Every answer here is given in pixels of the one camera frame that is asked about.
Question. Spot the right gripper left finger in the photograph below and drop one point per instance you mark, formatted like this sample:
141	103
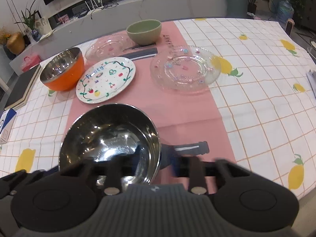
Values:
113	171

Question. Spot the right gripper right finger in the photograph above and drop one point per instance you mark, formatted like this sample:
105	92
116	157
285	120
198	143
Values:
197	172

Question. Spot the blue steel bowl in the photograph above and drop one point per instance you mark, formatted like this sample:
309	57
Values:
109	130

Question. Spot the white fruity painted plate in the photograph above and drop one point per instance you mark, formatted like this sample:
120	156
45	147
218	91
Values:
105	79

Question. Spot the clear glass plate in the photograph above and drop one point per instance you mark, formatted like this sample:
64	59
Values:
185	69
108	46

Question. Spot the orange steel bowl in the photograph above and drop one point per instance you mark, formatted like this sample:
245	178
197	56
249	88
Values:
64	71

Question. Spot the green ceramic bowl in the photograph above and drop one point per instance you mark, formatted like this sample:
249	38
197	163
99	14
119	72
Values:
145	32

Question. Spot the white blue small box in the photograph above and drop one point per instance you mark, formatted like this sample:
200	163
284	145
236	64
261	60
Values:
7	119

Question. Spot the black notebook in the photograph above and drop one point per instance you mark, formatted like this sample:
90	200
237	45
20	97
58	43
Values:
23	87

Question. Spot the pink plastic basket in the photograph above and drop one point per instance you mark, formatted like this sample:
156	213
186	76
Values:
29	62

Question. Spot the white tv console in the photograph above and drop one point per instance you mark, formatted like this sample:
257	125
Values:
117	18

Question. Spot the golden vase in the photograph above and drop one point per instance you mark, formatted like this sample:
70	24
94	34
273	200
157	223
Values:
16	43

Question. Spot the white wifi router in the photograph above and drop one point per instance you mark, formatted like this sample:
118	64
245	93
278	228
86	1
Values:
93	5

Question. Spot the blue vase green plant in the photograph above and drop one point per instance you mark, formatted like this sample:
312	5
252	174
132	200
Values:
29	21

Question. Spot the grey trash bin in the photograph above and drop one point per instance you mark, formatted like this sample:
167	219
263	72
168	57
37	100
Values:
237	8

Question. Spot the blue water bottle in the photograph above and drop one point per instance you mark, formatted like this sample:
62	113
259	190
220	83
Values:
285	11

